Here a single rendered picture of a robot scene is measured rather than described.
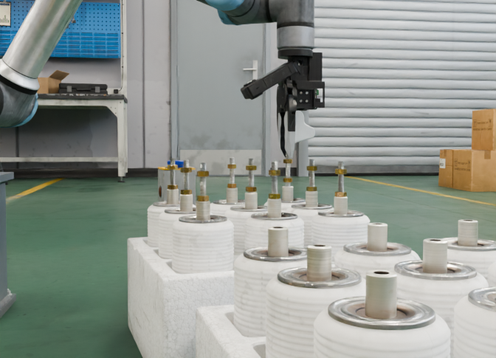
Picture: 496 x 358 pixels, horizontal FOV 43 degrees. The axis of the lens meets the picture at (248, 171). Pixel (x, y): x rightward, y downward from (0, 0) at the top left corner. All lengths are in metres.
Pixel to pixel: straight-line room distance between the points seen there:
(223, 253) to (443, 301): 0.44
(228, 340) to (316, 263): 0.13
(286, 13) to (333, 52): 5.26
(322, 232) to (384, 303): 0.57
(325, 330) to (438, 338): 0.07
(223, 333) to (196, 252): 0.30
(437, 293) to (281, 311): 0.14
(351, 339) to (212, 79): 5.92
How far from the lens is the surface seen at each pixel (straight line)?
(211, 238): 0.93
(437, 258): 0.61
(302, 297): 0.53
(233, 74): 6.33
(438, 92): 6.87
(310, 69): 1.26
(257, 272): 0.64
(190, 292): 0.91
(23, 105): 1.54
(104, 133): 6.28
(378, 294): 0.45
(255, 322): 0.66
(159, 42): 6.33
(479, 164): 4.81
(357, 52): 6.58
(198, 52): 6.33
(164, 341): 0.92
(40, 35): 1.49
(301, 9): 1.26
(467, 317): 0.51
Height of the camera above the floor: 0.38
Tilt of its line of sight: 3 degrees down
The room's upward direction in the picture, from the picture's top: straight up
